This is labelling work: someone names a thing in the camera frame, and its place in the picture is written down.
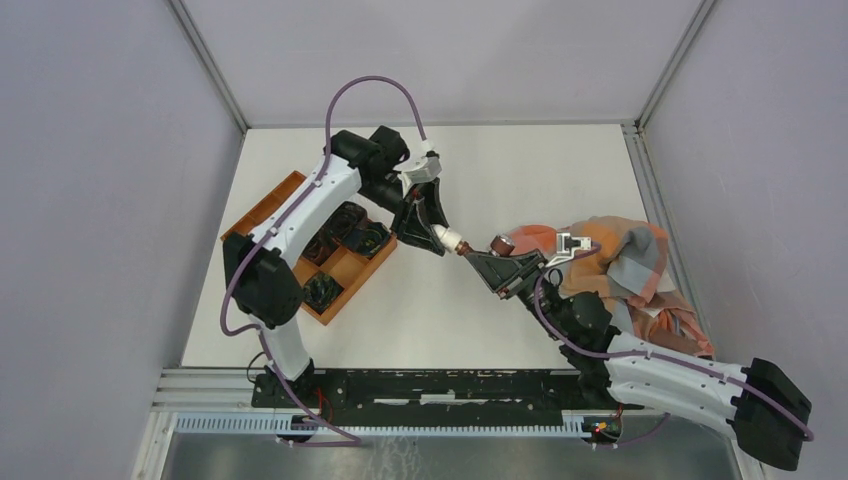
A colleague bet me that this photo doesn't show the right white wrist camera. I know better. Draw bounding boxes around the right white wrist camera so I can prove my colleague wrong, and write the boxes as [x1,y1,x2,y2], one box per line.
[551,231,593,261]

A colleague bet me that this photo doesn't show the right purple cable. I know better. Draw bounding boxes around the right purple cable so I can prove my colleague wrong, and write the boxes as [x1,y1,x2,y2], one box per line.
[531,241,816,448]

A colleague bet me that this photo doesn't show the black cable coil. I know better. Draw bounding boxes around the black cable coil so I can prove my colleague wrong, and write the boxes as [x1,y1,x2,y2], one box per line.
[304,272,346,314]
[324,201,369,240]
[347,221,392,260]

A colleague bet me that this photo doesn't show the black cable coil upper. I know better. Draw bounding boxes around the black cable coil upper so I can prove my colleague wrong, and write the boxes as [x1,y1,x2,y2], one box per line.
[324,201,369,240]

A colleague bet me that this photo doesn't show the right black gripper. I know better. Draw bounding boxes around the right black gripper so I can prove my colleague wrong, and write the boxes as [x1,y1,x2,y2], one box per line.
[464,248,566,341]

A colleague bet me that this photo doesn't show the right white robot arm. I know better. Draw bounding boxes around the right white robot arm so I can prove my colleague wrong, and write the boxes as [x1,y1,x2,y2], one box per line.
[463,250,814,471]

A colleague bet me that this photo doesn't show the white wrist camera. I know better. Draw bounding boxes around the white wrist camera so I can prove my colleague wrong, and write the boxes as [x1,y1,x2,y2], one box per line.
[397,151,442,196]
[551,231,593,261]

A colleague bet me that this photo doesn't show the orange grey checkered cloth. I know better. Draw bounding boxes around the orange grey checkered cloth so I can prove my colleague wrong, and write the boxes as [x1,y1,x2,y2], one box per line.
[499,216,715,359]

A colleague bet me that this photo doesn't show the brown water faucet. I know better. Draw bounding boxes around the brown water faucet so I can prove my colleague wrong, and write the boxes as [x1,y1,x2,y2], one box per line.
[455,234,515,257]

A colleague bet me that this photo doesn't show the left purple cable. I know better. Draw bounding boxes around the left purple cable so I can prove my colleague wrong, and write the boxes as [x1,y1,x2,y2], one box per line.
[219,76,435,449]

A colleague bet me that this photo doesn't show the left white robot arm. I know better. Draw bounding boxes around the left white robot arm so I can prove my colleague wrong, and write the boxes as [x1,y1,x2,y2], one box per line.
[221,126,449,407]

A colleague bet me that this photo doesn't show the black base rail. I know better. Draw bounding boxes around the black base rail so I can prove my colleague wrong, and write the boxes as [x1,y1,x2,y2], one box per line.
[292,368,621,427]

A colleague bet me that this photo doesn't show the purple cable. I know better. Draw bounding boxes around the purple cable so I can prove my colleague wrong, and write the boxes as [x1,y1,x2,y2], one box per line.
[531,241,816,448]
[219,76,435,449]

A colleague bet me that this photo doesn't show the black cable coil middle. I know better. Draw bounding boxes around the black cable coil middle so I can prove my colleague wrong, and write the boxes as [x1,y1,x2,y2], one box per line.
[347,221,392,260]

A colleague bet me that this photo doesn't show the black cable coil lower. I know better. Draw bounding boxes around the black cable coil lower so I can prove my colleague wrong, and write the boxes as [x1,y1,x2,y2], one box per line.
[304,272,346,314]

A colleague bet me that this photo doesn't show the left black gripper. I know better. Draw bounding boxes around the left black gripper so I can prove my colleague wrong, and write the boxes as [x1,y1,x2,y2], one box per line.
[360,174,456,259]

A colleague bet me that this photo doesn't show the orange compartment tray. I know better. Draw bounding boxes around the orange compartment tray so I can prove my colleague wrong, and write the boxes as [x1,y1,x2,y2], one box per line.
[220,170,399,327]

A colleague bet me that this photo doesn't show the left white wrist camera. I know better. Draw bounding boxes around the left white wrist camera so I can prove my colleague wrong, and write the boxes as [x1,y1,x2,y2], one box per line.
[397,151,442,196]

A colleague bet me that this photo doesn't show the aluminium frame rail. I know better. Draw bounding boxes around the aluminium frame rail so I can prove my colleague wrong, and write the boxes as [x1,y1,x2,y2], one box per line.
[132,368,750,480]

